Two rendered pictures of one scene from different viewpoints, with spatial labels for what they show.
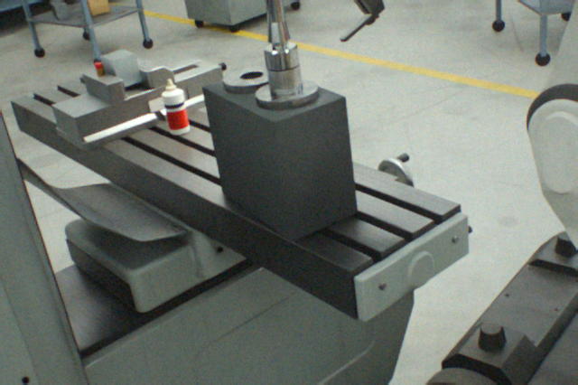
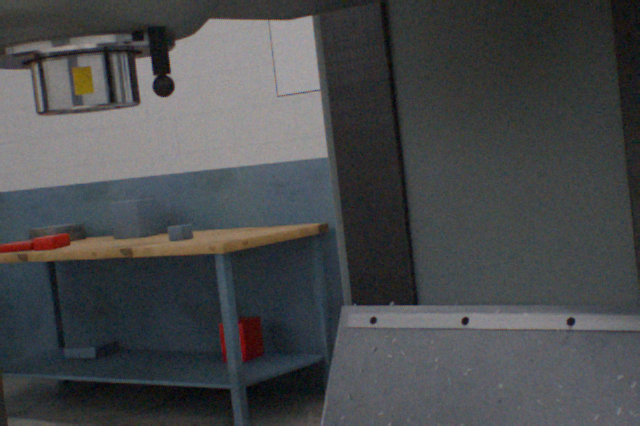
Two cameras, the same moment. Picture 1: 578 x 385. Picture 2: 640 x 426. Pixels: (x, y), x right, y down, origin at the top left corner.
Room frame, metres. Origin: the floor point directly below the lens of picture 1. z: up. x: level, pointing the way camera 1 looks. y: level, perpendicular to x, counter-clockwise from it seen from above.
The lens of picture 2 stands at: (1.91, 0.13, 1.25)
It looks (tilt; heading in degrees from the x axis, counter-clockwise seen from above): 3 degrees down; 165
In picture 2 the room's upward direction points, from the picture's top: 7 degrees counter-clockwise
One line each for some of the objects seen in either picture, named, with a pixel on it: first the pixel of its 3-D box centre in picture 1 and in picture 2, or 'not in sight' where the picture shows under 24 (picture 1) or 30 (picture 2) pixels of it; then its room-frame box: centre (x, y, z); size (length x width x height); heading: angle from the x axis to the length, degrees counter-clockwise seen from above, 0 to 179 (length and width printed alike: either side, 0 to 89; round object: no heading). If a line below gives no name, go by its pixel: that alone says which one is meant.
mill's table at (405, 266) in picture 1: (185, 157); not in sight; (1.40, 0.20, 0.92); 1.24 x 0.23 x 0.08; 36
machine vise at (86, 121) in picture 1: (140, 90); not in sight; (1.56, 0.29, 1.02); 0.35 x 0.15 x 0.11; 124
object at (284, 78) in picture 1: (284, 71); not in sight; (1.02, -0.01, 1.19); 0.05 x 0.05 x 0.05
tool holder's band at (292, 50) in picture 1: (280, 50); not in sight; (1.02, -0.01, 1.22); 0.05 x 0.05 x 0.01
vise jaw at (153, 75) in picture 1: (147, 71); not in sight; (1.58, 0.26, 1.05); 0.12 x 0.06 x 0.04; 34
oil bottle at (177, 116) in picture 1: (174, 106); not in sight; (1.44, 0.20, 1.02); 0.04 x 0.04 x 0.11
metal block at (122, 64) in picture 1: (120, 68); not in sight; (1.55, 0.31, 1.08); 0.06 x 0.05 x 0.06; 34
